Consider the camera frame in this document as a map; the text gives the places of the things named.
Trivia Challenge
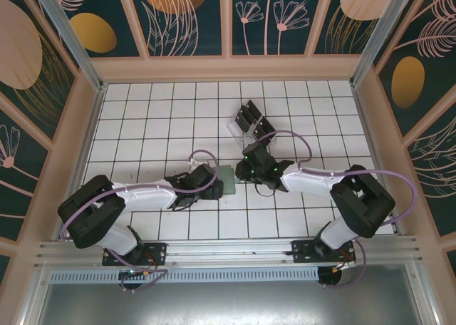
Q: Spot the grey metal panel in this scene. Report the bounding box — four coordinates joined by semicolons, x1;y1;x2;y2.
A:
33;264;434;325

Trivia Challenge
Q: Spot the mint green card holder wallet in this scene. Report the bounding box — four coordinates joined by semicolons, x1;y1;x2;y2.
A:
216;165;238;197

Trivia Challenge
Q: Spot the aluminium frame post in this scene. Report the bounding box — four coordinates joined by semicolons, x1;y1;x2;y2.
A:
28;0;108;93
350;0;428;88

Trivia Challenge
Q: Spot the left arm's black base plate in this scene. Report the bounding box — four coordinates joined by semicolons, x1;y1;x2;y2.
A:
102;242;167;267

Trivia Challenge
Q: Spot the right arm's purple cable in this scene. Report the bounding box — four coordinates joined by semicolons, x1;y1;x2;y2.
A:
254;130;416;290

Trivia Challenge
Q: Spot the aluminium mounting rail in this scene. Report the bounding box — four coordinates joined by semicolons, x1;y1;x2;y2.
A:
33;234;423;269

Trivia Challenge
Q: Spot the clear acrylic tiered card rack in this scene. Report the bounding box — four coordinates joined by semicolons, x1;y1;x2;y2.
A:
226;99;278;151

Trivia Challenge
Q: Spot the grey slotted cable duct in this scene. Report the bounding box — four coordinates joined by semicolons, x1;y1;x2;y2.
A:
49;267;321;284

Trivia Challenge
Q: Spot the left arm's purple cable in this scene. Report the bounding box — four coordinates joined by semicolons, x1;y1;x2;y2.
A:
60;150;219;294

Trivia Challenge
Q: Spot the arm's purple cable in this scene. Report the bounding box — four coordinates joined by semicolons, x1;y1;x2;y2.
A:
60;150;219;294
254;130;416;290

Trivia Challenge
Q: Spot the right arm's black base plate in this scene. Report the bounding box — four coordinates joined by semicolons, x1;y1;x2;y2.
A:
291;239;356;264

